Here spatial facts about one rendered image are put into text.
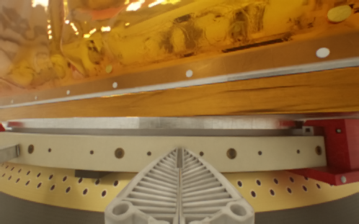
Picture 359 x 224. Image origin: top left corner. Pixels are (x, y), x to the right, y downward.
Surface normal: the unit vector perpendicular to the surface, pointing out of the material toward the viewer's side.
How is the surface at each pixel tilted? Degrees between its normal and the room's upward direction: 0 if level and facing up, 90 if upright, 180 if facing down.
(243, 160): 90
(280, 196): 62
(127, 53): 125
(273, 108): 90
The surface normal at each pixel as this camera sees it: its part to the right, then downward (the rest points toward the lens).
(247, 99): -0.39, -0.10
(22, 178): -0.30, -0.56
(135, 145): -0.07, -0.11
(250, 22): -0.32, 0.54
